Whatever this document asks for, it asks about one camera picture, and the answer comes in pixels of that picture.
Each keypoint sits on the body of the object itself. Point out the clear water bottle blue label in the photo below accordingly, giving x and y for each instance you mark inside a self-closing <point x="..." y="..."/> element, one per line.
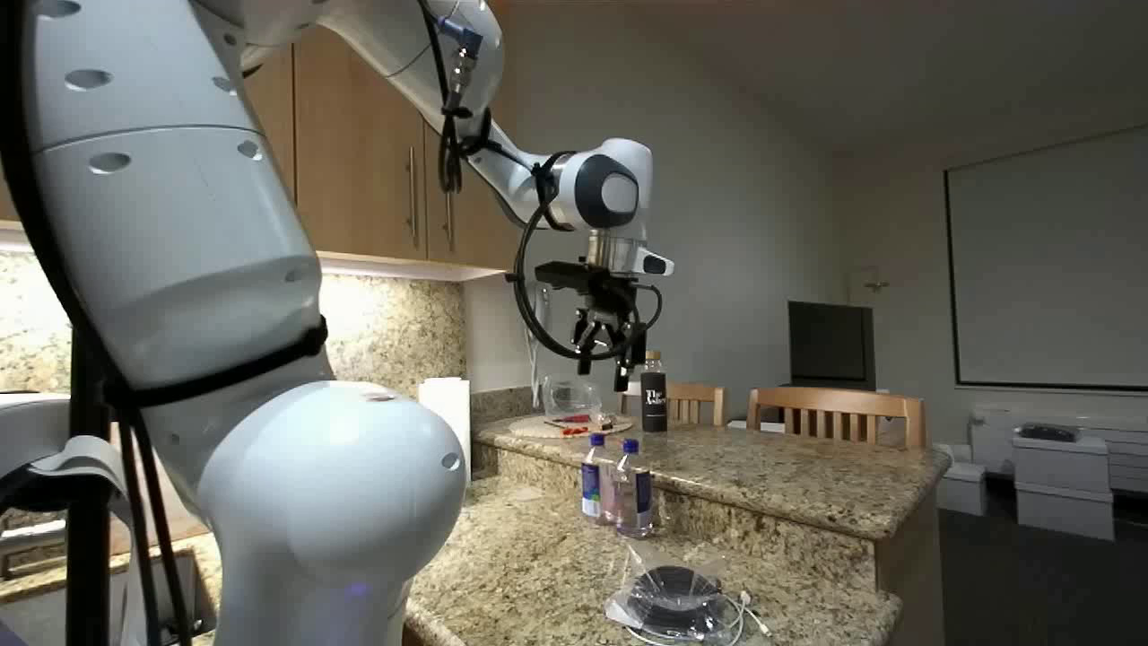
<point x="631" y="492"/>

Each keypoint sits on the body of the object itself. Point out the white paper towel roll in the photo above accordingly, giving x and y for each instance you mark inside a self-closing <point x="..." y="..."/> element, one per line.
<point x="449" y="401"/>

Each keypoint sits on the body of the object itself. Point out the wooden wall cabinets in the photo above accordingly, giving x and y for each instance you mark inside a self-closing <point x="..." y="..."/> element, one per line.
<point x="358" y="149"/>

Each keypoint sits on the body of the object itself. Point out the glass bowl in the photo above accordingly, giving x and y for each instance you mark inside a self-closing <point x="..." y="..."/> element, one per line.
<point x="571" y="407"/>

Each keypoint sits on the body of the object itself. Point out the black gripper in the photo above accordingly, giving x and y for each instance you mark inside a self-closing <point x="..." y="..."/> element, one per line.
<point x="605" y="299"/>

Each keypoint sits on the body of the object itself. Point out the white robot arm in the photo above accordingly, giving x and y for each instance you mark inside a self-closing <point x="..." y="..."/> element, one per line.
<point x="326" y="497"/>

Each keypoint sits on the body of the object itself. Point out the wooden chair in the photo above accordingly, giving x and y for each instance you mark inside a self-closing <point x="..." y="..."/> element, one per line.
<point x="686" y="404"/>
<point x="839" y="416"/>

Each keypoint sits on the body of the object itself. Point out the black tumbler cup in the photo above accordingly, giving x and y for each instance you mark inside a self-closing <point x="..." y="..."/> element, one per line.
<point x="655" y="401"/>

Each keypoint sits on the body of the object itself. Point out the black monitor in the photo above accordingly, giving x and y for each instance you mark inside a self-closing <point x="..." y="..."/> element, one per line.
<point x="829" y="345"/>

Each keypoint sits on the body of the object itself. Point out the white projector screen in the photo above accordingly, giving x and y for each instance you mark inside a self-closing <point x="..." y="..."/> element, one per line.
<point x="1048" y="267"/>

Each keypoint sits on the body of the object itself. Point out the white printer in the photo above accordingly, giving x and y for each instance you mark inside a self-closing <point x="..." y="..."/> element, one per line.
<point x="1061" y="485"/>

